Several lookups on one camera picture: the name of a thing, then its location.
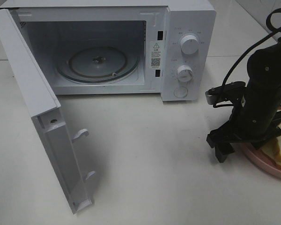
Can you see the white microwave oven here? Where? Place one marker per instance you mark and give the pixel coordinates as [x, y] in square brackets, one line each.
[57, 27]

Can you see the upper white dial knob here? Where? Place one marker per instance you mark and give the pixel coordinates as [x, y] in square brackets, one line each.
[189, 44]

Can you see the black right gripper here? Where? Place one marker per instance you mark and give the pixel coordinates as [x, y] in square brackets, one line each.
[255, 119]

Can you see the lower white dial knob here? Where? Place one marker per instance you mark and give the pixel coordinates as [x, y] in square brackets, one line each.
[184, 73]

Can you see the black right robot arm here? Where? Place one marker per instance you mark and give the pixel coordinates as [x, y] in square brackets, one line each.
[264, 70]

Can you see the white microwave door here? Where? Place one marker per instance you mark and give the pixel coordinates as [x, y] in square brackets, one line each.
[44, 109]

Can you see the glass microwave turntable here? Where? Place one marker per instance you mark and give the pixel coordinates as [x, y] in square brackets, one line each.
[97, 64]

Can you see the white dial knob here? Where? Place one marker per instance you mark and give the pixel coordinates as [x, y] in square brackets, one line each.
[184, 73]
[189, 44]

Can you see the round door release button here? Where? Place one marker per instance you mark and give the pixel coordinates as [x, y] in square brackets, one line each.
[180, 92]

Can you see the pink round plate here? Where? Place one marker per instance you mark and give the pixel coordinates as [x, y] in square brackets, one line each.
[255, 155]

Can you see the white warning label sticker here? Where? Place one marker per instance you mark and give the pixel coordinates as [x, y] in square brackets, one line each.
[155, 53]

